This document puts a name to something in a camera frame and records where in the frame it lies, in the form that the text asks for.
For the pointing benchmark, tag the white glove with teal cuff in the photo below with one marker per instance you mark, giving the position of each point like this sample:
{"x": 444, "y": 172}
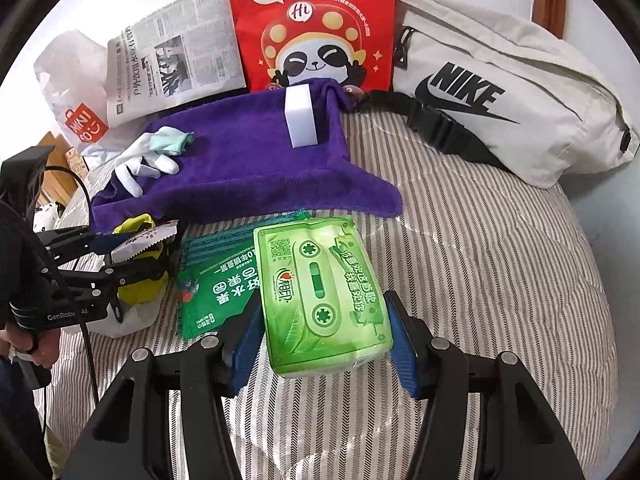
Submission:
{"x": 167, "y": 142}

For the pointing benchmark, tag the white plastic bag red logo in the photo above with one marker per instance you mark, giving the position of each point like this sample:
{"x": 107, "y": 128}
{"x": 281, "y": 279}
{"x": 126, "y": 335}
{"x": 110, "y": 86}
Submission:
{"x": 65, "y": 75}

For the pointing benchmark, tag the green sachet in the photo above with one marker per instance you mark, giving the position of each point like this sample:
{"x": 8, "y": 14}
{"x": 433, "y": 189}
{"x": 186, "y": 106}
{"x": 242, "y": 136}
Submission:
{"x": 215, "y": 290}

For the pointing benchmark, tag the newspaper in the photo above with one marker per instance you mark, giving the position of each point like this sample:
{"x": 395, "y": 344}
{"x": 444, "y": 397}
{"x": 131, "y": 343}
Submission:
{"x": 190, "y": 45}

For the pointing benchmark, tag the white cloth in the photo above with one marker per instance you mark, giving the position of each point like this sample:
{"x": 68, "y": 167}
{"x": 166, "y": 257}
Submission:
{"x": 145, "y": 172}

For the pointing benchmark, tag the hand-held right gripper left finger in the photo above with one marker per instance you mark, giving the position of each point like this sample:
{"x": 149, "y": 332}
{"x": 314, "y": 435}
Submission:
{"x": 246, "y": 355}

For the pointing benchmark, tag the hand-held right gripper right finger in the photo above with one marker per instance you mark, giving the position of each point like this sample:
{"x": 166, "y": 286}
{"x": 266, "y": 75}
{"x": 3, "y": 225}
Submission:
{"x": 404, "y": 350}

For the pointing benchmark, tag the yellow mesh bag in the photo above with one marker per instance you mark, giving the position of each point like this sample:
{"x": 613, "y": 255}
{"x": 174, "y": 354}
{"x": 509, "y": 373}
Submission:
{"x": 137, "y": 295}

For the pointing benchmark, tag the purple towel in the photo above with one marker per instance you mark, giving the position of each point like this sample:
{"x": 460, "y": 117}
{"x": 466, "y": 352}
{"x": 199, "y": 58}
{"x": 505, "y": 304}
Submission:
{"x": 240, "y": 160}

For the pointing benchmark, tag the white sponge block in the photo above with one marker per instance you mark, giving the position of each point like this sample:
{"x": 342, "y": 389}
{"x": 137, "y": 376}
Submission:
{"x": 302, "y": 120}

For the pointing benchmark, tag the striped bed blanket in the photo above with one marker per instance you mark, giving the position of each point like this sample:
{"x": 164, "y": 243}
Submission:
{"x": 475, "y": 285}

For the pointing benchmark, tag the person's left hand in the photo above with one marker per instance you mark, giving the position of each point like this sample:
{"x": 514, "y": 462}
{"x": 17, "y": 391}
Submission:
{"x": 47, "y": 347}

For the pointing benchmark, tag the white canvas tote bag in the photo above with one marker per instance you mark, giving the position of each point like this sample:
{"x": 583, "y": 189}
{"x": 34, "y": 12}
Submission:
{"x": 525, "y": 125}

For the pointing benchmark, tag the green tissue pack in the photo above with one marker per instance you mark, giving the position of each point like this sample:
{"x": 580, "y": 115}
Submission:
{"x": 320, "y": 300}

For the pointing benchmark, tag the red panda paper bag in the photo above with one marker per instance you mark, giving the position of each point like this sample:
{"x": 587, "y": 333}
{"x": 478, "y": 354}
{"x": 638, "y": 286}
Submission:
{"x": 310, "y": 10}

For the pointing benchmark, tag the brown cardboard box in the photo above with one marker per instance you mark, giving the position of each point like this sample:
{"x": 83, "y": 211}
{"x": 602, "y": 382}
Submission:
{"x": 75, "y": 160}

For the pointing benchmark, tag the white crumpled plastic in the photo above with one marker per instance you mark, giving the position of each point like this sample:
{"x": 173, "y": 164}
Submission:
{"x": 135, "y": 317}

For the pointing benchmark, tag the white snack packet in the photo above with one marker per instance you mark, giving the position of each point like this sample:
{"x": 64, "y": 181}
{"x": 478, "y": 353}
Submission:
{"x": 140, "y": 247}

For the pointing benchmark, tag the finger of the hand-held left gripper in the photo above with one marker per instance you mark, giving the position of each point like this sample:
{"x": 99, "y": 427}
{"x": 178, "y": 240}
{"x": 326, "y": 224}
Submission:
{"x": 100, "y": 242}
{"x": 130, "y": 275}

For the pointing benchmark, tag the person's dark trousers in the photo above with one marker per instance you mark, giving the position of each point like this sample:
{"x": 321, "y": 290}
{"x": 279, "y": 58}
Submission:
{"x": 20, "y": 425}

